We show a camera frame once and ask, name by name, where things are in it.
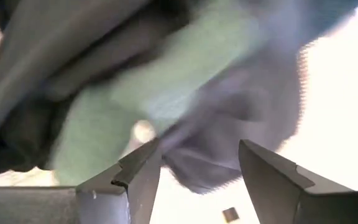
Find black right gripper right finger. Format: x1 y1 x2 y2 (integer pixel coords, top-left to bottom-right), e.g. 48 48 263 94
238 139 358 224

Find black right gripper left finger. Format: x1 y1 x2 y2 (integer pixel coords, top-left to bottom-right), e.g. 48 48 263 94
0 138 163 224

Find black knit garment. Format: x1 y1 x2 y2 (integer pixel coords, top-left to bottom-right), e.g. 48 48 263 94
158 0 358 195

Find dark green garment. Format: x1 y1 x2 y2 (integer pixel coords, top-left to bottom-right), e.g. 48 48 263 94
50 0 270 187

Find dark zippered trousers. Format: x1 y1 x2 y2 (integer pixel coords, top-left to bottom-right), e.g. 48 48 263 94
0 0 198 177

